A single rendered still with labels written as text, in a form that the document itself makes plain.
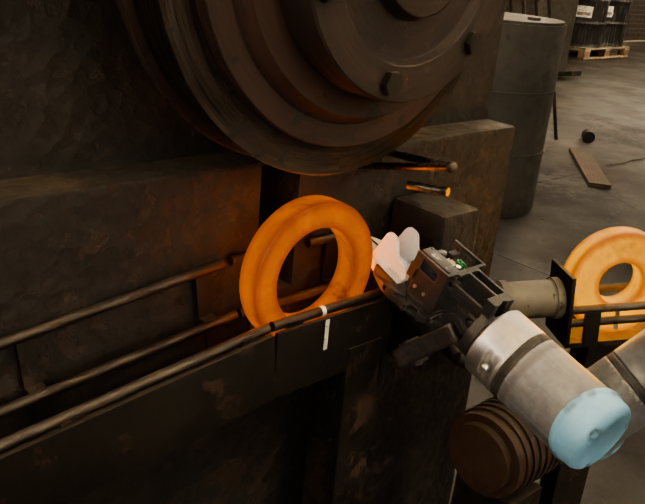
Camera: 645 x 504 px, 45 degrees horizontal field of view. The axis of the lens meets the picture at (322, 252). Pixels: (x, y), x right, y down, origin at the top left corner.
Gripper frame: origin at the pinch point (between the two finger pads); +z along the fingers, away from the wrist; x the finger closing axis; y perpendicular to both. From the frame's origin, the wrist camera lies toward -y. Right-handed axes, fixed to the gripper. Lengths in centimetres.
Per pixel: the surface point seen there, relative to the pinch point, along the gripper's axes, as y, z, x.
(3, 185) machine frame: 9.0, 11.9, 43.9
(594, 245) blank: 6.2, -15.6, -26.4
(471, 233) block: 3.3, -4.9, -13.1
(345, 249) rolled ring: 2.3, -1.1, 6.8
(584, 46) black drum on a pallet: -205, 441, -891
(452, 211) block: 6.2, -2.9, -9.6
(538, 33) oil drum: -31, 124, -228
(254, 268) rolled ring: 3.1, -1.3, 21.2
